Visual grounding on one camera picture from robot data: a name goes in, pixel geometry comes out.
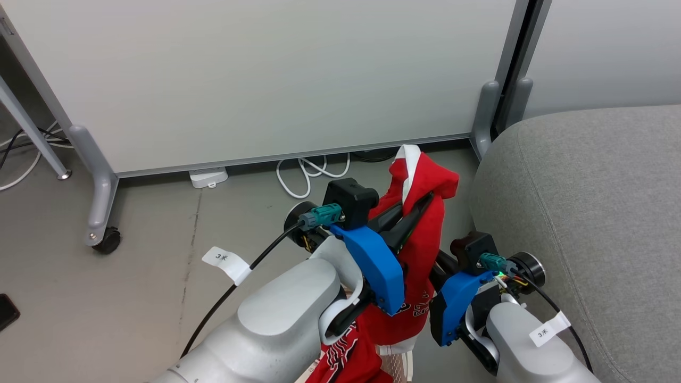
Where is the black floor cable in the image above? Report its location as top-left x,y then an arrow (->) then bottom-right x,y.
351,148 -> 401,163

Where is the white power adapter box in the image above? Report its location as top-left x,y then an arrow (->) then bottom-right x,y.
188,166 -> 229,189

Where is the red and white jersey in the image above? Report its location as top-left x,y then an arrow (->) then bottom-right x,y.
306,144 -> 460,383

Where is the black arm cable, teal plug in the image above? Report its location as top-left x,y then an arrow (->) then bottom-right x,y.
180,203 -> 344,358
478,252 -> 594,373

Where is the grey fabric sofa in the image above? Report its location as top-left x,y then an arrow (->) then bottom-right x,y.
470,104 -> 681,383

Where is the black flat device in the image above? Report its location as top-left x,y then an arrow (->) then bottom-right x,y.
0,293 -> 21,332

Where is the grey partition leg without caster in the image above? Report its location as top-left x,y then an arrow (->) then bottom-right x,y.
470,80 -> 502,161

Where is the white floor cables bundle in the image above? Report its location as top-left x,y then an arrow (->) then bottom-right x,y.
0,120 -> 74,192

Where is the grey metal table leg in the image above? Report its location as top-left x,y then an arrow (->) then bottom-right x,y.
0,74 -> 73,181

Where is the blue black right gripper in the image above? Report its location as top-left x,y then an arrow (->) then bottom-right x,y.
429,252 -> 501,347

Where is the narrow white partition panel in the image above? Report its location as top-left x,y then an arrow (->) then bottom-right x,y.
524,0 -> 681,121

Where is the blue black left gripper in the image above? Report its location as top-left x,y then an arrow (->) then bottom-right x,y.
329,192 -> 435,317

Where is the black right arm cable, teal plug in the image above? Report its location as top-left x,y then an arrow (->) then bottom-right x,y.
478,252 -> 594,373

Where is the grey narrow partition leg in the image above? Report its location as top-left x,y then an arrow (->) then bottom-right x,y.
504,77 -> 534,129

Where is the black left arm cable, teal plug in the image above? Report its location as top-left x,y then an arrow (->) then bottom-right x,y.
180,203 -> 344,358

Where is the wide white partition panel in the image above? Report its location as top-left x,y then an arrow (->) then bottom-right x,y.
0,0 -> 533,179

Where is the grey partition leg with caster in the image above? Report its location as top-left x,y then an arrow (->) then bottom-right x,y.
68,124 -> 122,255

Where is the white coiled cable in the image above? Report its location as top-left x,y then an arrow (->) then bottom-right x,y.
275,153 -> 352,199

